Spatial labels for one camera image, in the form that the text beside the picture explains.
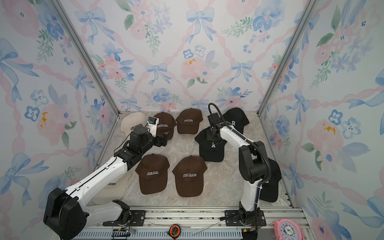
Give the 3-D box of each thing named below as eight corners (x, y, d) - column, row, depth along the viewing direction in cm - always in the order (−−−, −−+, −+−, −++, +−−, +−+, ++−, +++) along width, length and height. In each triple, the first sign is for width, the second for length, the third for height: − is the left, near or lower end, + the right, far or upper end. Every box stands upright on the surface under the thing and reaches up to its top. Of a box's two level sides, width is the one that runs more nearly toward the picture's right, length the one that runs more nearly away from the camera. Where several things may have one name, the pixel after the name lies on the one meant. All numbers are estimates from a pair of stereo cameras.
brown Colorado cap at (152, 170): (135, 194, 83) (131, 190, 77) (143, 159, 96) (140, 154, 91) (165, 194, 83) (163, 190, 77) (169, 159, 96) (168, 154, 91)
